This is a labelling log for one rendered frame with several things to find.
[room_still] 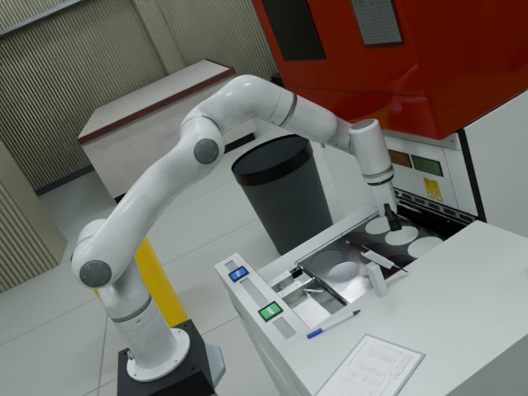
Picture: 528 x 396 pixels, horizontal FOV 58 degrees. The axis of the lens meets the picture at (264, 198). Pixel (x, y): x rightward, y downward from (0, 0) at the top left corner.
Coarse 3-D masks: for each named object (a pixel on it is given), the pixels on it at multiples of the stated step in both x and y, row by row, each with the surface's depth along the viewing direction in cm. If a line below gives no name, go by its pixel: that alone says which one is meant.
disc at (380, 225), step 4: (384, 216) 158; (372, 220) 159; (376, 220) 158; (380, 220) 157; (384, 220) 156; (368, 224) 158; (372, 224) 157; (376, 224) 156; (380, 224) 155; (384, 224) 154; (388, 224) 153; (368, 228) 156; (372, 228) 155; (376, 228) 154; (380, 228) 153; (384, 228) 152; (388, 228) 151; (368, 232) 154; (372, 232) 153; (376, 232) 152; (380, 232) 151; (384, 232) 150
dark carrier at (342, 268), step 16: (336, 240) 157; (352, 240) 153; (368, 240) 149; (384, 240) 146; (320, 256) 152; (336, 256) 149; (352, 256) 145; (384, 256) 139; (400, 256) 136; (320, 272) 145; (336, 272) 142; (352, 272) 138; (384, 272) 133; (336, 288) 134; (352, 288) 132; (368, 288) 129
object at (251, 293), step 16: (240, 256) 160; (224, 272) 155; (240, 288) 142; (256, 288) 140; (240, 304) 140; (256, 304) 132; (256, 320) 126; (272, 320) 124; (288, 320) 121; (272, 336) 118; (288, 336) 116; (272, 352) 128
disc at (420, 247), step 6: (420, 240) 139; (426, 240) 138; (432, 240) 137; (438, 240) 135; (414, 246) 138; (420, 246) 136; (426, 246) 135; (432, 246) 134; (414, 252) 135; (420, 252) 134; (426, 252) 133
